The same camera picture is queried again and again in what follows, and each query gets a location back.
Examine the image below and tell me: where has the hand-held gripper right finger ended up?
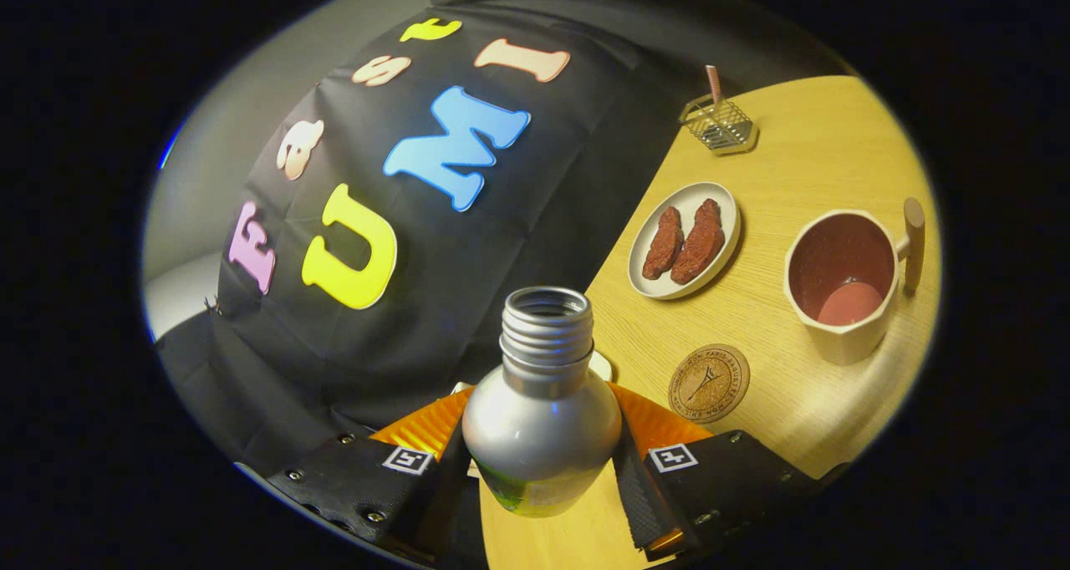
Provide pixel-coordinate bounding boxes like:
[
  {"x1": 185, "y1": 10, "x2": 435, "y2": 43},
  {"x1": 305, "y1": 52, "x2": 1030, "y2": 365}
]
[{"x1": 609, "y1": 383, "x2": 849, "y2": 562}]

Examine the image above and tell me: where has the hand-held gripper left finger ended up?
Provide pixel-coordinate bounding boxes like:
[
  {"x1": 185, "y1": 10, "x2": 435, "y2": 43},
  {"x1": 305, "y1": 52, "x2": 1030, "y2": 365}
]
[{"x1": 266, "y1": 386, "x2": 486, "y2": 564}]

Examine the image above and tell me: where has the round cork coaster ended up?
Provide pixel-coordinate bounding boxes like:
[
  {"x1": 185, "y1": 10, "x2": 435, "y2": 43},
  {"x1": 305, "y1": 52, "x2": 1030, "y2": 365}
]
[{"x1": 667, "y1": 343, "x2": 752, "y2": 424}]

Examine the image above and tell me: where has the cream cup with wooden handle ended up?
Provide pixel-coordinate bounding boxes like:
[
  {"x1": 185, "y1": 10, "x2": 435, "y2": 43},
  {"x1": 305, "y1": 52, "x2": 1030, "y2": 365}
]
[{"x1": 783, "y1": 196, "x2": 927, "y2": 366}]

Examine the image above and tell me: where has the silver metal bottle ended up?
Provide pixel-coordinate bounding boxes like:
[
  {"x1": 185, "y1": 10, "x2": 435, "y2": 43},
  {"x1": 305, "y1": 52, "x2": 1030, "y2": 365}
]
[{"x1": 461, "y1": 286, "x2": 624, "y2": 519}]

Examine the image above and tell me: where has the red-brown meat slice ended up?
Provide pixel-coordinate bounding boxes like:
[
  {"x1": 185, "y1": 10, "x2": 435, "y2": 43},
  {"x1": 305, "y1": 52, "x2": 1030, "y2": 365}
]
[
  {"x1": 642, "y1": 206, "x2": 685, "y2": 281},
  {"x1": 670, "y1": 199, "x2": 726, "y2": 285}
]

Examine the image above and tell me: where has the black backdrop cloth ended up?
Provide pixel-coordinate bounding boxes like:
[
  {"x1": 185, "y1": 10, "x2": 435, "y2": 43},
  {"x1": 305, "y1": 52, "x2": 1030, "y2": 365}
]
[{"x1": 155, "y1": 0, "x2": 853, "y2": 471}]

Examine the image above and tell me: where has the white round plate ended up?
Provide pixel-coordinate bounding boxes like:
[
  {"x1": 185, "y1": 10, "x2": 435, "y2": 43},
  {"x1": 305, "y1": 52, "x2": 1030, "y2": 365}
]
[{"x1": 627, "y1": 181, "x2": 742, "y2": 301}]

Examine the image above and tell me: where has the wooden table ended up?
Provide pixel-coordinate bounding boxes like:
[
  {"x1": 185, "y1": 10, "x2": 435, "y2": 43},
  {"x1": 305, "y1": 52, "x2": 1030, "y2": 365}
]
[{"x1": 481, "y1": 75, "x2": 941, "y2": 570}]

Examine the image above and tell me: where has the metal wire basket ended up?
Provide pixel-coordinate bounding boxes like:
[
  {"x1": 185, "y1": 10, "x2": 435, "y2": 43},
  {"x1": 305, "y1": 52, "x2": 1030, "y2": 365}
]
[{"x1": 679, "y1": 94, "x2": 760, "y2": 156}]

